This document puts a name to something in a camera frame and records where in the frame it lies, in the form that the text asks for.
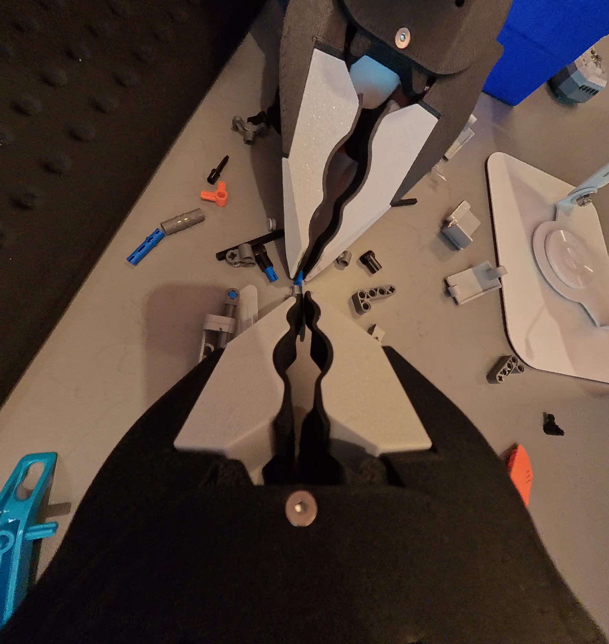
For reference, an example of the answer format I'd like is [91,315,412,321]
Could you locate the grey joint with black pin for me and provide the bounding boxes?
[232,110,277,145]

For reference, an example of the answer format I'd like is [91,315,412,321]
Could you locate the light grey boxy panel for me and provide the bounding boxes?
[439,200,482,251]

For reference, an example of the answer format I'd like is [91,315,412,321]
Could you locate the white book stand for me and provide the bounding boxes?
[485,126,609,387]

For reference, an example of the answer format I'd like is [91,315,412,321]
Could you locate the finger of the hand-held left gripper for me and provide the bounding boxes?
[283,49,361,277]
[302,101,442,281]

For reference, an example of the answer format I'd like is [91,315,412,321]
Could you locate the orange curved panel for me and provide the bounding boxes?
[503,444,534,508]

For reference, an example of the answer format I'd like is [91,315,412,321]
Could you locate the blue pin with grey sleeve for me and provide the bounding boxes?
[126,208,206,266]

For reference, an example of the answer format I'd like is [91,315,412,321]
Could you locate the grey toy control hub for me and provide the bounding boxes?
[548,48,609,105]

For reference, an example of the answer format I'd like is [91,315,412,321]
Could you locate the black dimpled foam pad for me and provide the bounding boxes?
[0,0,265,433]

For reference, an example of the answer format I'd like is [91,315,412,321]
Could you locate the dark grey angled beam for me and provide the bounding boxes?
[352,285,397,315]

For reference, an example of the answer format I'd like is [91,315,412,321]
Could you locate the black and blue pin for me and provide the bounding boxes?
[255,250,280,282]

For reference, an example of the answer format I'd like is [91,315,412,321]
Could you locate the dark grey short beam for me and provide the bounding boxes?
[487,355,526,385]

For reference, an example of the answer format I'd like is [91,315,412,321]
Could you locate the light grey flat clip panel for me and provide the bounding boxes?
[444,261,508,305]

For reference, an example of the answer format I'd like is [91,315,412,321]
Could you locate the blue plastic bin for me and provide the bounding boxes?
[482,0,609,106]

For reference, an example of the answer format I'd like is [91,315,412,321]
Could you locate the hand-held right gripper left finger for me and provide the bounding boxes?
[174,297,301,486]

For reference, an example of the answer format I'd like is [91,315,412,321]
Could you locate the light grey curved panel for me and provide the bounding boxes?
[442,115,478,162]

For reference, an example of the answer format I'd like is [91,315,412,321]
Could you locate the cyan toy frame piece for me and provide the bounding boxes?
[0,452,73,644]

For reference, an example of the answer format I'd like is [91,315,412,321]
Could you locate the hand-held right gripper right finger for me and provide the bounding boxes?
[299,292,432,486]

